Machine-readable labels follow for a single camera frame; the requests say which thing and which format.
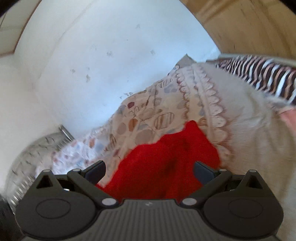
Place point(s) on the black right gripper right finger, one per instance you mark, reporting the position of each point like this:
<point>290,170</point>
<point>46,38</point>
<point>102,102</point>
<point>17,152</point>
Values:
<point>212,181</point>

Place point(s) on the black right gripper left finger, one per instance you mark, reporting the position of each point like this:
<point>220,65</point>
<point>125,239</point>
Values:
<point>84,182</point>

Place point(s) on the red knitted garment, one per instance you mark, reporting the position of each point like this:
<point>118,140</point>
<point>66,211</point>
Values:
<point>165,169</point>

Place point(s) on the patchwork patterned bedspread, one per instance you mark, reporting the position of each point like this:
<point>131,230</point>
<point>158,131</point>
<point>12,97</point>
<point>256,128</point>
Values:
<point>250,129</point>

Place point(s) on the metal wrought headboard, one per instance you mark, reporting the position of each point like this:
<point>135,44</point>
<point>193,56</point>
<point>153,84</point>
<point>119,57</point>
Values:
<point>30,162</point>

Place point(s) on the striped black white cloth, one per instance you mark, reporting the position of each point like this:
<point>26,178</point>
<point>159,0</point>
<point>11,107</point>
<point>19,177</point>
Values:
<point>263,74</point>

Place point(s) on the wooden wardrobe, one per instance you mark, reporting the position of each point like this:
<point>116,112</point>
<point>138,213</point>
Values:
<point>248,27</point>

